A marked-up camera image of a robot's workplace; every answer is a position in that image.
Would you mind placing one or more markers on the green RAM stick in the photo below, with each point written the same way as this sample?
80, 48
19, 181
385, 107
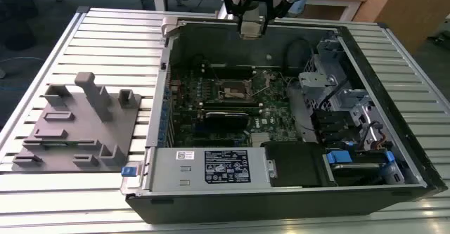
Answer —
59, 145

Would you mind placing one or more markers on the black PC case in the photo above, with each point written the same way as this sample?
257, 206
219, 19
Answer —
246, 207

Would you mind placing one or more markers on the black graphics card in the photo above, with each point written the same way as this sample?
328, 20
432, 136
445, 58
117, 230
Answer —
225, 122

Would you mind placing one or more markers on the CPU socket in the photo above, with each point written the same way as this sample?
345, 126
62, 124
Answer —
231, 91

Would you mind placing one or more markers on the wooden cabinet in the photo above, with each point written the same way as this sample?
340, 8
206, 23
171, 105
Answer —
404, 7

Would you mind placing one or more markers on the grey case release latch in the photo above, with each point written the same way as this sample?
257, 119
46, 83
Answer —
169, 23

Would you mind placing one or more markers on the silver CPU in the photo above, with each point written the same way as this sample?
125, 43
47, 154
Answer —
251, 29

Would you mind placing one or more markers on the green motherboard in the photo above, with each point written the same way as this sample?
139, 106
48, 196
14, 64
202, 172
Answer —
278, 118

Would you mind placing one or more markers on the silver power supply unit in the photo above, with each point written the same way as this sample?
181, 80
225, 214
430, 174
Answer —
162, 176

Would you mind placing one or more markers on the black hard disk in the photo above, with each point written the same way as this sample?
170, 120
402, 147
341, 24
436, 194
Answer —
356, 166

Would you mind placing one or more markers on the silver metal drive cage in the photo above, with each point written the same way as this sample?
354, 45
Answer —
313, 79

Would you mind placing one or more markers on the silver chipset heatsink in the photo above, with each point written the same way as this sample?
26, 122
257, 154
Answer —
261, 137

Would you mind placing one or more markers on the black office chair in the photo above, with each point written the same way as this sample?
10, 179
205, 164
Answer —
18, 20

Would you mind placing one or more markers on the blue power supply latch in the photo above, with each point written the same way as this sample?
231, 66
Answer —
129, 172

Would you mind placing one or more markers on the grey parts rack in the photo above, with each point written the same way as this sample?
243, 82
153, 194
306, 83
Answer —
117, 118

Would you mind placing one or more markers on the blue plastic clip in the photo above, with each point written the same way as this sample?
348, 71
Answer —
389, 157

